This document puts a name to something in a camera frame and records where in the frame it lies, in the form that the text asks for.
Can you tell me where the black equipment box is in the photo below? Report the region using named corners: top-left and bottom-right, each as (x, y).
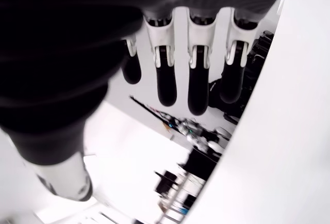
top-left (177, 146), bottom-right (223, 182)

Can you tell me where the seated person in black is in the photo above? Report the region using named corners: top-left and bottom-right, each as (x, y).
top-left (208, 30), bottom-right (274, 126)

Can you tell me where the cluttered electronics workbench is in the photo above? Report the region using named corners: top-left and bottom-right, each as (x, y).
top-left (129, 95), bottom-right (232, 157)

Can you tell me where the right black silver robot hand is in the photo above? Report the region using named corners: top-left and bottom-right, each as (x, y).
top-left (0, 0), bottom-right (296, 202)

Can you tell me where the metal wire rack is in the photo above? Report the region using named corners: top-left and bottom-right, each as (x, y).
top-left (154, 169), bottom-right (207, 224)

